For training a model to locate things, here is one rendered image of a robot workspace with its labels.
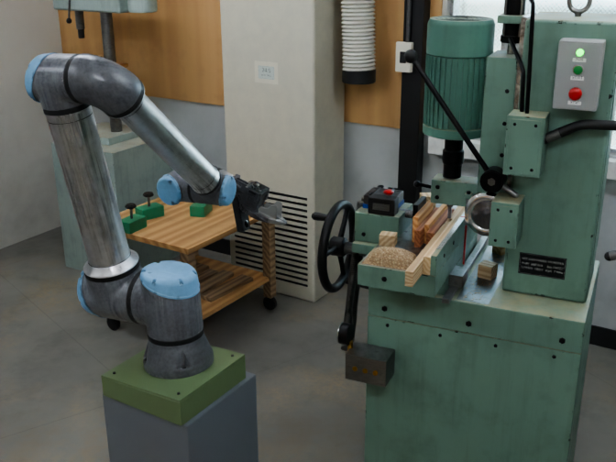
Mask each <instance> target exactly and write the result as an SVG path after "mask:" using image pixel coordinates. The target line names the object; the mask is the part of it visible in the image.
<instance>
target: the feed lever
mask: <svg viewBox="0 0 616 462"><path fill-rule="evenodd" d="M417 58H418V55H417V52H416V51H415V50H414V49H408V50H407V51H405V53H404V59H405V61H407V62H408V63H412V64H413V66H414V67H415V69H416V70H417V71H418V72H419V74H420V75H421V77H422V78H423V80H424V82H425V83H426V85H427V86H428V88H429V89H430V91H431V92H432V94H433V95H434V97H435V99H436V100H437V102H438V103H439V104H440V105H441V107H442V108H443V110H444V111H445V113H446V115H447V116H448V118H449V119H450V121H451V122H452V124H453V125H454V127H455V128H456V130H457V132H458V133H459V135H460V136H461V137H462V138H463V139H464V141H465V142H466V144H467V146H468V147H469V149H470V150H471V152H472V153H473V155H474V156H475V158H476V159H477V161H478V163H479V164H480V166H481V167H482V169H483V170H484V173H483V174H482V175H481V177H480V181H479V182H480V186H481V187H482V189H483V190H484V191H486V192H488V193H496V192H498V191H499V190H500V189H502V190H503V191H505V192H506V193H507V194H509V195H510V196H512V197H514V198H518V197H519V194H518V193H517V192H516V191H515V190H513V189H512V188H511V187H509V186H508V185H506V184H505V182H506V180H507V175H506V174H503V173H502V172H503V169H502V168H501V167H498V166H491V167H488V165H487V164H486V162H485V161H484V159H483V158H482V157H481V156H480V154H479V152H478V151H477V149H476V148H475V146H474V145H473V143H472V142H471V140H470V139H469V137H468V135H467V134H466V132H465V131H464V130H463V128H462V127H461V125H460V124H459V123H458V122H457V120H456V118H455V117H454V115H453V114H452V112H451V111H450V109H449V108H448V106H447V105H446V103H445V101H444V100H443V98H442V97H441V95H440V94H439V92H438V91H437V90H436V89H435V87H434V85H433V84H432V82H431V81H430V79H429V78H428V76H427V75H426V73H425V72H424V70H423V68H422V67H421V65H420V64H419V62H418V61H417Z"/></svg>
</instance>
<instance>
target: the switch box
mask: <svg viewBox="0 0 616 462"><path fill-rule="evenodd" d="M605 47H606V39H594V38H562V39H560V40H559V45H558V53H557V63H556V72H555V89H554V98H553V108H557V109H569V110H581V111H593V112H595V111H596V110H597V108H598V105H599V99H600V85H601V77H602V70H603V62H604V54H605ZM579 48H582V49H583V50H584V51H585V54H584V55H583V56H582V57H578V56H577V55H576V50H577V49H579ZM573 58H581V59H586V62H575V61H572V60H573ZM576 65H581V66H582V67H583V69H584V71H583V72H582V74H580V75H576V74H574V73H573V68H574V67H575V66H576ZM571 76H580V77H584V81H577V80H570V77H571ZM574 87H577V88H579V89H580V90H581V91H582V96H581V97H580V98H579V99H578V100H576V101H578V102H581V105H574V104H567V102H568V101H575V100H571V99H570V98H569V96H568V93H569V91H570V90H571V89H572V88H574Z"/></svg>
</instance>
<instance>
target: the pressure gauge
mask: <svg viewBox="0 0 616 462"><path fill-rule="evenodd" d="M353 336H354V326H353V325H352V324H349V323H344V322H342V323H341V324H340V325H339V327H338V330H337V335H336V340H337V343H338V344H343V345H347V351H348V350H349V349H350V348H353V340H352V339H353Z"/></svg>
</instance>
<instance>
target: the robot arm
mask: <svg viewBox="0 0 616 462"><path fill-rule="evenodd" d="M25 86H26V90H27V94H28V95H29V97H30V98H32V99H33V100H34V101H36V102H38V103H41V105H42V109H43V112H44V115H45V116H46V118H47V120H48V124H49V130H50V133H51V135H52V139H53V142H54V145H55V149H56V151H57V155H58V158H59V161H60V166H61V170H62V173H63V176H64V180H65V182H66V186H67V189H68V192H69V196H70V198H71V204H72V207H73V211H74V213H75V217H76V220H77V223H78V227H79V229H80V233H81V236H82V242H83V244H84V248H85V251H86V255H87V258H88V260H87V261H86V263H85V264H84V266H83V271H82V273H81V275H82V276H81V277H80V278H79V279H78V284H77V294H78V299H79V301H80V302H81V306H82V308H83V309H84V310H85V311H86V312H88V313H90V314H94V315H97V316H99V317H102V318H109V319H115V320H119V321H124V322H129V323H134V324H140V325H145V326H146V327H147V331H148V343H147V347H146V350H145V354H144V357H143V364H144V369H145V371H146V372H147V373H148V374H149V375H151V376H153V377H156V378H160V379H168V380H174V379H182V378H188V377H191V376H194V375H196V374H199V373H201V372H203V371H205V370H206V369H208V368H209V367H210V366H211V365H212V364H213V362H214V351H213V349H212V347H211V346H210V344H209V342H208V340H207V338H206V336H205V334H204V322H203V313H202V303H201V293H200V283H199V281H198V275H197V272H196V270H195V268H194V267H192V266H191V265H189V264H187V263H182V262H180V261H175V260H164V261H160V262H159V263H157V262H154V263H151V264H148V265H147V266H146V267H144V268H142V267H141V264H140V260H139V256H138V253H137V252H136V251H134V250H132V249H130V248H129V247H128V243H127V238H126V234H125V230H124V227H123V223H122V220H121V216H120V213H119V209H118V205H117V202H116V196H115V192H114V188H113V185H112V182H111V178H110V174H109V170H108V168H107V164H106V160H105V154H104V151H103V147H102V143H101V139H100V136H99V133H98V129H97V125H96V122H95V118H94V112H93V109H92V106H94V107H96V108H98V109H100V110H102V111H103V112H104V113H105V114H107V115H108V116H109V117H112V118H120V119H121V120H122V121H123V122H124V123H125V124H126V125H127V126H128V127H129V128H130V129H131V130H132V131H133V132H134V133H135V134H137V135H138V136H139V137H140V138H141V139H142V140H143V141H144V142H145V143H146V144H147V145H148V146H149V147H150V148H151V149H152V150H153V151H154V152H155V153H157V154H158V155H159V156H160V157H161V158H162V159H163V160H164V161H165V162H166V163H167V164H168V165H169V166H170V167H171V168H172V169H173V171H172V172H170V173H168V174H165V175H163V176H162V178H160V179H159V180H158V183H157V193H158V196H159V198H160V199H161V201H162V202H164V203H165V204H167V205H176V204H178V203H179V202H186V203H198V204H214V205H219V206H222V205H224V206H227V205H230V204H231V203H232V205H233V210H234V216H235V220H236V229H237V232H245V231H246V230H248V229H250V223H249V218H248V216H250V217H252V218H254V219H256V220H259V221H262V222H265V223H270V224H274V225H286V224H287V221H286V220H285V219H284V218H283V217H282V216H281V212H282V203H281V202H279V201H277V202H276V203H275V204H271V203H265V200H267V199H268V196H269V190H270V188H269V187H267V186H265V185H263V184H262V183H260V182H258V181H249V182H247V181H244V180H242V179H240V175H238V174H236V175H235V176H234V175H233V174H231V173H229V172H227V171H225V170H222V169H220V168H218V167H216V166H215V165H213V164H211V163H210V162H209V161H208V160H207V159H206V158H205V157H204V156H203V155H202V154H201V153H200V152H199V151H198V149H197V148H196V147H195V146H194V145H193V144H192V143H191V142H190V141H189V140H188V139H187V138H186V137H185V136H184V135H183V134H182V132H181V131H180V130H179V129H178V128H177V127H176V126H175V125H174V124H173V123H172V122H171V121H170V120H169V119H168V118H167V117H166V116H165V115H164V114H163V113H162V112H161V111H160V110H159V109H158V107H157V106H155V105H154V104H153V103H152V102H151V101H150V100H149V99H148V97H147V96H146V95H145V87H144V84H143V82H142V81H141V80H140V79H139V78H138V77H137V76H136V75H135V74H134V73H133V72H131V71H129V70H128V69H127V68H125V67H123V66H121V65H120V64H118V63H116V62H114V61H112V60H109V59H106V58H103V57H100V56H97V55H93V54H89V53H82V54H77V53H56V52H51V53H48V54H40V55H38V56H37V57H35V58H34V59H33V60H32V61H31V62H30V63H29V65H28V68H27V70H26V74H25ZM252 184H253V185H252Z"/></svg>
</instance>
